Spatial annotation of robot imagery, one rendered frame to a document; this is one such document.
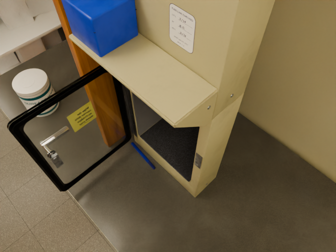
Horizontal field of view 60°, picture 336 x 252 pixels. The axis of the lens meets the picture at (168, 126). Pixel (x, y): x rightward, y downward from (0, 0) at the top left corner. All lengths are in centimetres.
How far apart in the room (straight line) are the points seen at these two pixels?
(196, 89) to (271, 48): 52
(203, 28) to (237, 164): 71
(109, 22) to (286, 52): 60
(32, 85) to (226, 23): 89
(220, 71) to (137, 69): 16
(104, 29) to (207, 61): 20
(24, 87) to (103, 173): 44
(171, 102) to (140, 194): 58
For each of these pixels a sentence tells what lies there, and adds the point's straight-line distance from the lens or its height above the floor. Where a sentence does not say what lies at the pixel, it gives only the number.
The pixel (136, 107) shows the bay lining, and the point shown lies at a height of 118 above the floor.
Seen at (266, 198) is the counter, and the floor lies 94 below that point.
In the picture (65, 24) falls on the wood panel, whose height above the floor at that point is 150.
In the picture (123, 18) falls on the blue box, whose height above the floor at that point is 157.
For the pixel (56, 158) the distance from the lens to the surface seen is 86.
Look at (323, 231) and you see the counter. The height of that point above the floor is 94.
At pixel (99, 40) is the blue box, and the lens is 58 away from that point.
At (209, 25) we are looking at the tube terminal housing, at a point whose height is 162.
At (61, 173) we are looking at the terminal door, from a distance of 96.
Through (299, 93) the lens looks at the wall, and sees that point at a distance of 106.
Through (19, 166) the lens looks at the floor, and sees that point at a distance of 238.
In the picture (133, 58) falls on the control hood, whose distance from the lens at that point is 59.
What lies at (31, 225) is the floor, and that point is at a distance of 217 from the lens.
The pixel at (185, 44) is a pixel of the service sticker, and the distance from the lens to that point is 54.
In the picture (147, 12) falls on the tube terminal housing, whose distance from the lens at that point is 60.
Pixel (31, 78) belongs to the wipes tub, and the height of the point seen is 109.
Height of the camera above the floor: 191
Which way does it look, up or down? 56 degrees down
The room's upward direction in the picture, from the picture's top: straight up
